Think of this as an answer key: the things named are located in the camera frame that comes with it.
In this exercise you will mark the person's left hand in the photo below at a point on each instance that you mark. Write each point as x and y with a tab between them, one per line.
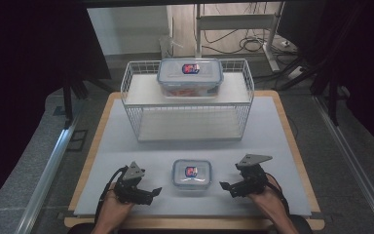
113	211

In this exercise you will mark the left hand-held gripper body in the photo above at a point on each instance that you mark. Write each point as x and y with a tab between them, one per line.
133	172

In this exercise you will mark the person's right hand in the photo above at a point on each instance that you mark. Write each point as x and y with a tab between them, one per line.
269	201

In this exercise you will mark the small clear lidded food container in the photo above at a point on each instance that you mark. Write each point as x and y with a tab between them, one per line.
191	174

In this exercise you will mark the large clear lidded food container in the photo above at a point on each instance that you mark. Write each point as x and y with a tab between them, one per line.
190	76

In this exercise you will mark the aluminium floor rail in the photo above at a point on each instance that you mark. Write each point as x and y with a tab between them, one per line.
354	162
47	175

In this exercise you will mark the black curtain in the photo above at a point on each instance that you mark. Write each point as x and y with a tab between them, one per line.
370	65
29	65

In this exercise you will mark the pale grey table mat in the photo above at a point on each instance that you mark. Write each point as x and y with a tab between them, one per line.
117	152

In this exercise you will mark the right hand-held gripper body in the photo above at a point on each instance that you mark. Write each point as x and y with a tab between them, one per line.
253	159

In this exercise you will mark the black floor plate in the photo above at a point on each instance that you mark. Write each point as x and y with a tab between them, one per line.
77	140

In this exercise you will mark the black tripod stand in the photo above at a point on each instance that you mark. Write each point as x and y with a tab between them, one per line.
74	87

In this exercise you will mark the white power strip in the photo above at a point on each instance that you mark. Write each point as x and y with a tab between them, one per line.
294	73

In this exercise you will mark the black metal stand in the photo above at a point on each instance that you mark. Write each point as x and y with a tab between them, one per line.
324	78

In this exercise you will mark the white metal desk frame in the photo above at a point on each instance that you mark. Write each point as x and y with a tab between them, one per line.
237	21

